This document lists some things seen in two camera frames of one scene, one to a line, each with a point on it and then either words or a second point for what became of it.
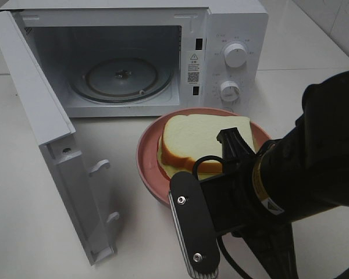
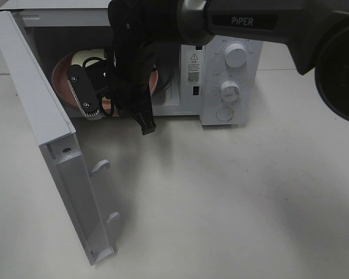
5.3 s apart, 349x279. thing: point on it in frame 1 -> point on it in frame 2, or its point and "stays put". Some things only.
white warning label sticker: (193, 68) stays put
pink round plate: (147, 157) -> (63, 92)
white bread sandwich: (185, 138) -> (79, 57)
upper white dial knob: (235, 55) stays put
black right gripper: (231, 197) -> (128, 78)
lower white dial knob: (230, 90) stays put
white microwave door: (55, 133) stays put
